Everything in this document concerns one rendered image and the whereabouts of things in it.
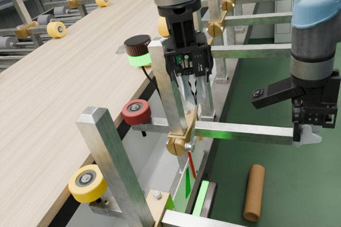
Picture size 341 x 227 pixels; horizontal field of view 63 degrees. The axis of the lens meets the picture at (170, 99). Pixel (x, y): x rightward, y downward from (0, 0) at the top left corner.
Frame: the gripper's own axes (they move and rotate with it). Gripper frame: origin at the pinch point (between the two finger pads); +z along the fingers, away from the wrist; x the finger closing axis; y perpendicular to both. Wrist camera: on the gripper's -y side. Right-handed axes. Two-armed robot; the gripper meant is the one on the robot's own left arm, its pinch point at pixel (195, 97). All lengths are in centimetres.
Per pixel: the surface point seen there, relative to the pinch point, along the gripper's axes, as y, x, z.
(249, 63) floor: -188, 54, 96
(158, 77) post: -6.0, -7.3, -2.9
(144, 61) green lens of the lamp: -6.0, -9.4, -7.3
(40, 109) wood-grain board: -25, -50, 11
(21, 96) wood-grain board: -36, -61, 11
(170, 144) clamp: -4.0, -8.1, 15.3
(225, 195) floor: -50, 7, 100
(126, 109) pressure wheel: -16.1, -19.8, 10.8
